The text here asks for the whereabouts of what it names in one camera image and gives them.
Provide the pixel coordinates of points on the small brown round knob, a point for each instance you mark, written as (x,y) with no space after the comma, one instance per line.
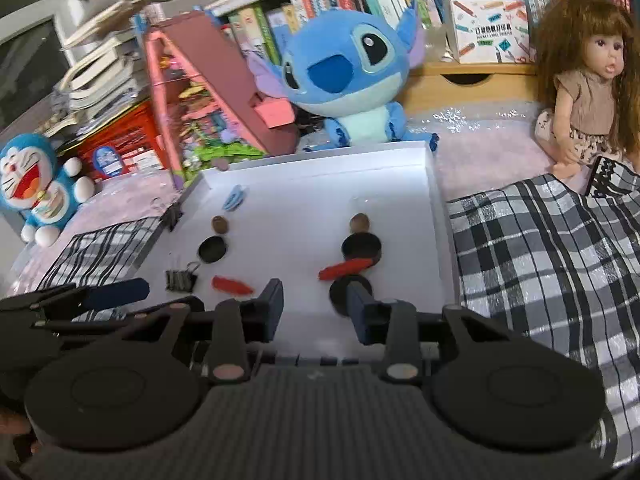
(221,164)

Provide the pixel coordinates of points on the red plastic crate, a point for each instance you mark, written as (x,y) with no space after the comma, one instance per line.
(140,140)

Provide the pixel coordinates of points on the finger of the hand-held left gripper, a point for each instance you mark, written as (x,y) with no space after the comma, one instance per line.
(120,291)

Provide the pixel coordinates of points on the blue alien plush toy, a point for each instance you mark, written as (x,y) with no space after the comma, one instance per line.
(350,75)

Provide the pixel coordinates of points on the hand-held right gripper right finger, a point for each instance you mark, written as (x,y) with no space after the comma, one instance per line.
(357,317)

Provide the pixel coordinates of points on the blue white cat plush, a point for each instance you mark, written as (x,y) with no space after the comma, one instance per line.
(35,180)

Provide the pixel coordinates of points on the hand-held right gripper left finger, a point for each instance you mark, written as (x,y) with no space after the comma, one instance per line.
(270,310)

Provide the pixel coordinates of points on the person's left hand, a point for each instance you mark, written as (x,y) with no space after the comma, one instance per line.
(12,422)

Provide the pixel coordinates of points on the white carton with pencil print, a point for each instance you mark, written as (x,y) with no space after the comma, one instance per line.
(490,30)

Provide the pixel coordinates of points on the pink fleece mat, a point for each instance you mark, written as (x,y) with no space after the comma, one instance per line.
(490,150)

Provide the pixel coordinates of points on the black white plaid blanket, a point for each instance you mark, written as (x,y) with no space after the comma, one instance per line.
(540,260)

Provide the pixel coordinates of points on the white cabinet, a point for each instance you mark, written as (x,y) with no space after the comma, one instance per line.
(30,22)

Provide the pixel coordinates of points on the large black binder clip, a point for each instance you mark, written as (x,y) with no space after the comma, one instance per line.
(180,281)

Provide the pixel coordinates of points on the pink triangular dollhouse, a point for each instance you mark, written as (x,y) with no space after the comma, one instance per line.
(220,75)

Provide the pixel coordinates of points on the black round cap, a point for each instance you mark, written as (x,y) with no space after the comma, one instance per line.
(212,249)
(362,247)
(340,296)

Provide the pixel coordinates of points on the white cardboard box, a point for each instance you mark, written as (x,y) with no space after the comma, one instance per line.
(295,210)

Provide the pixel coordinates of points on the blue hair clip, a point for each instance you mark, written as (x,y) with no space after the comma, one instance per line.
(235,197)

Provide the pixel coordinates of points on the wooden drawer box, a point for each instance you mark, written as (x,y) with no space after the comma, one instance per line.
(510,85)

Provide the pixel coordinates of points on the stack of books and papers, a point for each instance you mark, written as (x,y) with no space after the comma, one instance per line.
(100,75)

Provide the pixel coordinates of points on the brown haired baby doll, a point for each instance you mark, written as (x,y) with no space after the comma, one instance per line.
(585,90)

